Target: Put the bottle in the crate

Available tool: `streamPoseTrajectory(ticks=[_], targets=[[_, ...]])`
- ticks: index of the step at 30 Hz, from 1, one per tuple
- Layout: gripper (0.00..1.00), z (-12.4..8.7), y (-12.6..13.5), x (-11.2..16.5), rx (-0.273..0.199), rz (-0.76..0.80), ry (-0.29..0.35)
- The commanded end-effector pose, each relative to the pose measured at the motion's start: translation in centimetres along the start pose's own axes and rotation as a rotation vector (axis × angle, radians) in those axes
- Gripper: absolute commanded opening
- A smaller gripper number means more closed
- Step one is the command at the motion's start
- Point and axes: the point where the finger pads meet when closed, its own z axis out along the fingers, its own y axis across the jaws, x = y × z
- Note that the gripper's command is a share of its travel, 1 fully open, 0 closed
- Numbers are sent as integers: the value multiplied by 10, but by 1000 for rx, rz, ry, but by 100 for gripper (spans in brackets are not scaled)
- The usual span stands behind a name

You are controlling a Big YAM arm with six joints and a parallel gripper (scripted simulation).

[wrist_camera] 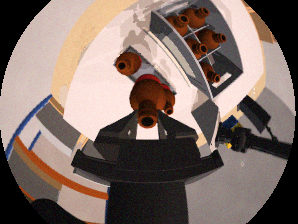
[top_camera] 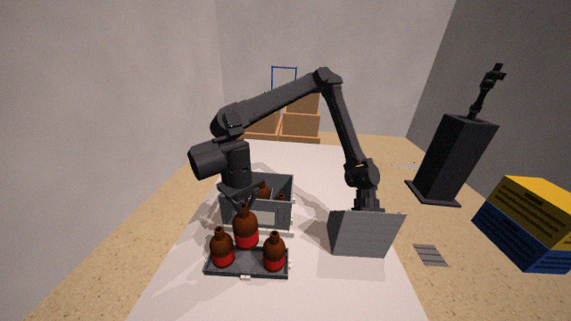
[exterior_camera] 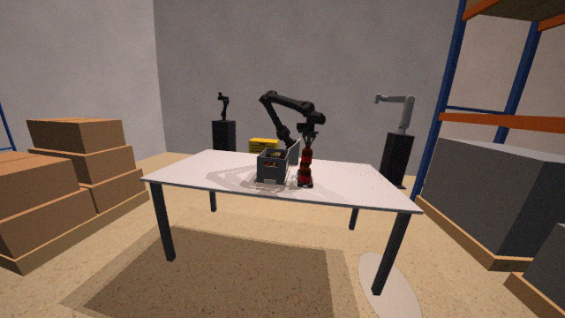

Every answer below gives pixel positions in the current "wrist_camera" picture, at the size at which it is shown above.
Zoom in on brown glass bottle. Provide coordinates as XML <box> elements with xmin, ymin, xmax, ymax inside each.
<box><xmin>115</xmin><ymin>52</ymin><xmax>142</xmax><ymax>76</ymax></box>
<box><xmin>162</xmin><ymin>84</ymin><xmax>176</xmax><ymax>115</ymax></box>
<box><xmin>166</xmin><ymin>15</ymin><xmax>189</xmax><ymax>37</ymax></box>
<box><xmin>129</xmin><ymin>74</ymin><xmax>166</xmax><ymax>129</ymax></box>
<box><xmin>195</xmin><ymin>29</ymin><xmax>226</xmax><ymax>49</ymax></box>
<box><xmin>181</xmin><ymin>7</ymin><xmax>210</xmax><ymax>30</ymax></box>
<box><xmin>199</xmin><ymin>62</ymin><xmax>220</xmax><ymax>83</ymax></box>
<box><xmin>184</xmin><ymin>38</ymin><xmax>208</xmax><ymax>60</ymax></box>

